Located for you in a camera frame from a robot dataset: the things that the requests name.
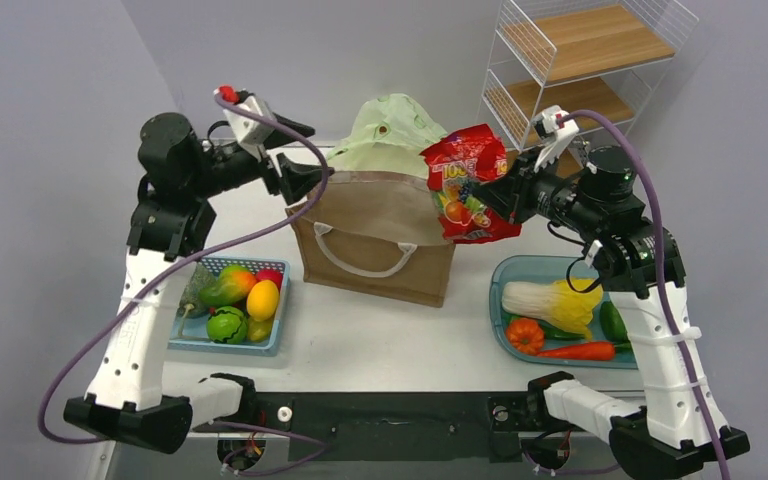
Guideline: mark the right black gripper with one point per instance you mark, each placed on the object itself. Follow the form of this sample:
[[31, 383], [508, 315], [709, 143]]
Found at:
[[510, 197]]

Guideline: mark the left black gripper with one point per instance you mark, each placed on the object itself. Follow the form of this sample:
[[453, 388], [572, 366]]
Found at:
[[296, 178]]

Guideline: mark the red snack bag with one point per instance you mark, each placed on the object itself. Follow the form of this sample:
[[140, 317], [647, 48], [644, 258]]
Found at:
[[457, 164]]

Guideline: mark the green plastic grocery bag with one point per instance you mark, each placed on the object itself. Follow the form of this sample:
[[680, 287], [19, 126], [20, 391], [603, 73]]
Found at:
[[388, 134]]

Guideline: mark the brown jute tote bag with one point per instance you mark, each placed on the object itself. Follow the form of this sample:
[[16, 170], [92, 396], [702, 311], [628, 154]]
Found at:
[[376, 233]]

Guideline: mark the orange mini pumpkin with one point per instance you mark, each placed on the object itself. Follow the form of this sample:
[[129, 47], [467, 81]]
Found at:
[[525, 335]]

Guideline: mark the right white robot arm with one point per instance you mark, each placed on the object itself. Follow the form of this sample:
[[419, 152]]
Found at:
[[679, 428]]

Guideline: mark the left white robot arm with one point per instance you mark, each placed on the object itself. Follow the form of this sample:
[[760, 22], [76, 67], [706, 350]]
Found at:
[[125, 401]]

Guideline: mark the red apple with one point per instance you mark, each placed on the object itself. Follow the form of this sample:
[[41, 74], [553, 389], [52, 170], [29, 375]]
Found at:
[[272, 275]]

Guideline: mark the yellow napa cabbage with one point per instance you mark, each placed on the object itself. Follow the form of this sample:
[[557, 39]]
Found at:
[[567, 306]]

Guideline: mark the red green mango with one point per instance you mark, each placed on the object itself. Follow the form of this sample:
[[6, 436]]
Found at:
[[233, 284]]

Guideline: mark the yellow lemon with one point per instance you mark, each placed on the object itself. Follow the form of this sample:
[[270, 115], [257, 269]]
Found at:
[[263, 300]]

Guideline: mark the green bell pepper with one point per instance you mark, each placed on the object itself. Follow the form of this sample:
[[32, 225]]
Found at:
[[612, 324]]

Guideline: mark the yellow green pear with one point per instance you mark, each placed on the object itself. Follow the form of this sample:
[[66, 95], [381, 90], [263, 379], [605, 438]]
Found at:
[[259, 331]]

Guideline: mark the small green watermelon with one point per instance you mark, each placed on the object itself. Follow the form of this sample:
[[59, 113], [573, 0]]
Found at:
[[227, 325]]

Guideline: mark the red chili pepper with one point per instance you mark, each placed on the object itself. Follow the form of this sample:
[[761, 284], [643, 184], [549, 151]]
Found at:
[[590, 351]]

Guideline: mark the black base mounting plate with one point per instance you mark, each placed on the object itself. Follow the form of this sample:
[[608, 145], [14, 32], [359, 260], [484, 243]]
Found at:
[[409, 426]]

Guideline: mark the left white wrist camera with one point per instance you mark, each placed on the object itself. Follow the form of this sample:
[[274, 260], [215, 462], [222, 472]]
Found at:
[[251, 122]]

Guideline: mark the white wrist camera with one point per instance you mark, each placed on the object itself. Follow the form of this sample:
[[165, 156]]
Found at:
[[251, 122], [556, 129]]

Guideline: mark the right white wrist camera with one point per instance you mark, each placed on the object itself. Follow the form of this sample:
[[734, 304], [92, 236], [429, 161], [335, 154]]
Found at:
[[556, 129]]

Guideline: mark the white wire wooden shelf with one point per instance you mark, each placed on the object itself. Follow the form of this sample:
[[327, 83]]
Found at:
[[606, 56]]

